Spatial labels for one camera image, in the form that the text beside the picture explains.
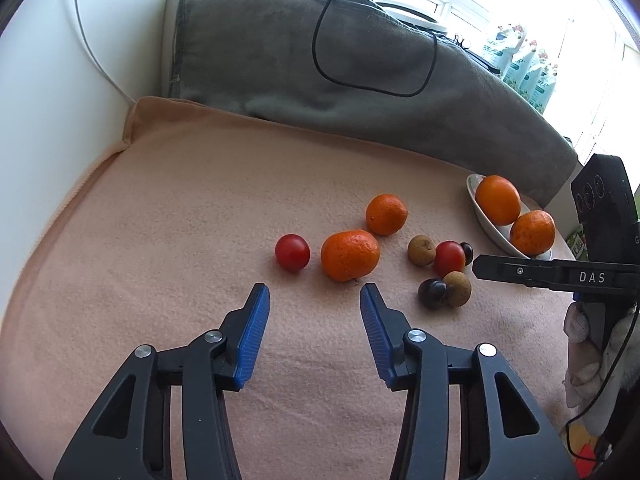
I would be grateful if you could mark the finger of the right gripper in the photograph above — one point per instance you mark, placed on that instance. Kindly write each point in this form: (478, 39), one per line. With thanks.
(528, 272)

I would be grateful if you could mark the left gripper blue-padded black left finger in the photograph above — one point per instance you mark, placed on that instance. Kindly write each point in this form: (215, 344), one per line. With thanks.
(126, 433)

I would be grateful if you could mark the dark plum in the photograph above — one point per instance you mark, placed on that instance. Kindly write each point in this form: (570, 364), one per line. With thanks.
(432, 294)
(468, 252)

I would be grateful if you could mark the red cherry tomato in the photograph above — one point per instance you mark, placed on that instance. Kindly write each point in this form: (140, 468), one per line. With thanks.
(292, 253)
(450, 257)

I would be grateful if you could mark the white gloved hand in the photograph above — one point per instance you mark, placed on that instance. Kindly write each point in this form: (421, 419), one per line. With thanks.
(588, 366)

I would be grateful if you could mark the floral white plate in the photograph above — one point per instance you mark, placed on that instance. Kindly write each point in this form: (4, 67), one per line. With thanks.
(500, 235)

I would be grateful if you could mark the green juice carton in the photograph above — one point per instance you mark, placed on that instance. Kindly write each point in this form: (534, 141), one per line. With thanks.
(577, 244)

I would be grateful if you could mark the speckled orange on plate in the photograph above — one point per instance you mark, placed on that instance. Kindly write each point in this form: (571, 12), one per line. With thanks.
(533, 233)

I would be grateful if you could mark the brown longan lower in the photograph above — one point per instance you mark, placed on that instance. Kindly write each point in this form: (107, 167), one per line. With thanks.
(458, 289)

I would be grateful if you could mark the brown longan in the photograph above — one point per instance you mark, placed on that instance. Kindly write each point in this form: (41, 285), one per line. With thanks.
(458, 289)
(421, 250)

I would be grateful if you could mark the large smooth orange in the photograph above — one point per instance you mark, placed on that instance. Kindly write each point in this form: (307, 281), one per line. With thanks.
(499, 199)

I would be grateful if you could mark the brown longan upper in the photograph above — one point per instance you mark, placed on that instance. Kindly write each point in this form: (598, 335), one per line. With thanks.
(421, 250)

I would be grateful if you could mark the small mandarin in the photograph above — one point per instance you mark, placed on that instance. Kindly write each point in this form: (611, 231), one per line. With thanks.
(386, 214)

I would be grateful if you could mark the floral refill pouch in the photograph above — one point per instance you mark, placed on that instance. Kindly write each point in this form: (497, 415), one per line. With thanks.
(500, 49)
(541, 94)
(535, 69)
(519, 65)

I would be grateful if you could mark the big mandarin near gripper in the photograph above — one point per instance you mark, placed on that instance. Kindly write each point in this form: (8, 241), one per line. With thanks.
(349, 255)

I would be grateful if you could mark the pink blanket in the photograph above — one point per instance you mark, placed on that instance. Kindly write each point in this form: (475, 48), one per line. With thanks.
(172, 233)

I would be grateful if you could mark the grey blanket on backrest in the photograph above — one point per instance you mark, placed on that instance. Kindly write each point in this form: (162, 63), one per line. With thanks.
(347, 67)

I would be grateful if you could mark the white sofa armrest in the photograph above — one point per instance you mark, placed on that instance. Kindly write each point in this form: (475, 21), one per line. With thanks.
(69, 70)

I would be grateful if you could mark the white ring light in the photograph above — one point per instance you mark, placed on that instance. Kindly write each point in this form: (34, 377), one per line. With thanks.
(412, 18)

